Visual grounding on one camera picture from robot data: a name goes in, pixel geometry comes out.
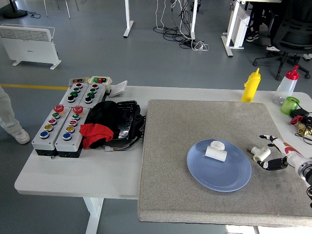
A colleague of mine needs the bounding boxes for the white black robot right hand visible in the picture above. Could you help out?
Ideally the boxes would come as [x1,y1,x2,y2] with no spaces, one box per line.
[256,134,305,171]

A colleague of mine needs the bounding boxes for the white pipe tee metal thread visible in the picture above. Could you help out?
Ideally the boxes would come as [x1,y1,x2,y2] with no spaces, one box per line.
[247,145,272,162]

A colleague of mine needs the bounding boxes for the plain white pipe tee fitting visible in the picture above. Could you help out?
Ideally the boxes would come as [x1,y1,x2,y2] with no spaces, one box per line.
[205,140,227,163]

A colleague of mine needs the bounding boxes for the blue plate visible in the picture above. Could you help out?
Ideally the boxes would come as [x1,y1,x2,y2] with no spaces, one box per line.
[186,138,252,193]

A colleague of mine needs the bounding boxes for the black power adapter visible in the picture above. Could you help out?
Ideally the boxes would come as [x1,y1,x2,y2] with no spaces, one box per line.
[289,108,311,118]

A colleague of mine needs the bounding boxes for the green translucent cup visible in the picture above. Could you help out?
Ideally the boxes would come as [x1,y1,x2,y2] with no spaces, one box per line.
[280,96,300,116]

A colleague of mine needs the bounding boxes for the clear squeeze bottle red cap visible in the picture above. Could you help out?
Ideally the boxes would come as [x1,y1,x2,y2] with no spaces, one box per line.
[273,64,300,106]

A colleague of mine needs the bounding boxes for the yellow squeeze bottle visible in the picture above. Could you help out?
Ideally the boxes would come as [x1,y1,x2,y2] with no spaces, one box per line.
[241,68,261,103]

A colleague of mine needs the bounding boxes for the grey-brown mat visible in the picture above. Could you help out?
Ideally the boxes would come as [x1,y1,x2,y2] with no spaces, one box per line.
[137,99,312,228]

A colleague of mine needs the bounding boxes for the black office chair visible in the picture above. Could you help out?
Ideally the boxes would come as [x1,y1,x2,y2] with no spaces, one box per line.
[252,0,312,81]

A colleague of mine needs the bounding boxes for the white desk leg with panel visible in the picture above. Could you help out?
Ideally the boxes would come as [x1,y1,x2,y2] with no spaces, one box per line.
[221,0,252,58]

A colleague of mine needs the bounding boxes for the seated person's legs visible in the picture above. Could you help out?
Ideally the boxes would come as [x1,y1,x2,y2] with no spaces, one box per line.
[245,0,282,53]

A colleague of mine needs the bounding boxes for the black plastic tray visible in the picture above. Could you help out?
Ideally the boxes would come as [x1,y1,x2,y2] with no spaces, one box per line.
[114,100,141,140]

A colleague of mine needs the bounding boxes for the black bag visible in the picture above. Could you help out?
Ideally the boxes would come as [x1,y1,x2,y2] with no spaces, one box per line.
[85,100,120,149]

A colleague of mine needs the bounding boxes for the red cloth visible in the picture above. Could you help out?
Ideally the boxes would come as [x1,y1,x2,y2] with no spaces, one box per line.
[79,123,115,149]

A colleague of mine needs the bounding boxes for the cream box green red buttons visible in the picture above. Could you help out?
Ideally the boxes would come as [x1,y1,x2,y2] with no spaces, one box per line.
[87,76,113,93]

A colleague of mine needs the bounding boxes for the grey button box four buttons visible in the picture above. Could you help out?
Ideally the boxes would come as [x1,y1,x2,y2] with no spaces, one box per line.
[59,82,89,108]
[77,83,107,109]

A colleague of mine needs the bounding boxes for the white table leg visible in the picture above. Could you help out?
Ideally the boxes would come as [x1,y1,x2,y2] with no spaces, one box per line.
[82,197,104,234]

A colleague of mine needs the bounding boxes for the grey button box mushroom button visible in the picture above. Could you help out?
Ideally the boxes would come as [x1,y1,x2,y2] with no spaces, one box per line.
[54,105,91,158]
[31,104,71,156]

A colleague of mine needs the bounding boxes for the metal chair legs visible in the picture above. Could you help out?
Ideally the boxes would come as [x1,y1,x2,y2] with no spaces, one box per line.
[43,0,79,20]

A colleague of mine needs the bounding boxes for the white electric heater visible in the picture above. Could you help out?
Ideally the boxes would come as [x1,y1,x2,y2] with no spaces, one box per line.
[0,23,62,70]

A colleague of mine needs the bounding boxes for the person's leg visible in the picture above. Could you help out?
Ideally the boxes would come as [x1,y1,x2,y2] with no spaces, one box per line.
[0,86,22,135]

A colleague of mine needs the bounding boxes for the black fan base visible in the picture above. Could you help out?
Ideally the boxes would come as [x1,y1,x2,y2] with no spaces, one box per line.
[2,0,28,20]

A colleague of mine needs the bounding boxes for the black cable on table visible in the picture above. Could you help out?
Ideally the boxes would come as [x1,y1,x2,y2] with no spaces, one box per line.
[294,133,312,143]

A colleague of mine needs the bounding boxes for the brass valve red handle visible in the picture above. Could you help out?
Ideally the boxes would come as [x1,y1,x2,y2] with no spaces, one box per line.
[290,115,312,137]

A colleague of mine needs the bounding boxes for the white charger with cable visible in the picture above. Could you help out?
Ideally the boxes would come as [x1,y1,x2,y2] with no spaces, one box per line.
[191,40,210,52]

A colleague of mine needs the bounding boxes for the black floor cable tangle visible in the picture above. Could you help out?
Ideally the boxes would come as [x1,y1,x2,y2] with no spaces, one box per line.
[153,0,198,49]

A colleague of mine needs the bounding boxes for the white hanging cable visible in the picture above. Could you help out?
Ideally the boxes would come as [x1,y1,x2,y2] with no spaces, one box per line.
[155,0,167,31]

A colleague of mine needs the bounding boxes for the white wall switch plate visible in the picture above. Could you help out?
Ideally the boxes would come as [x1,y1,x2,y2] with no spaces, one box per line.
[109,80,128,98]

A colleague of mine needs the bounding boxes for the small grey switch box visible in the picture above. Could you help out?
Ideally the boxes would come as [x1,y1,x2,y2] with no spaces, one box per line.
[69,78,91,86]

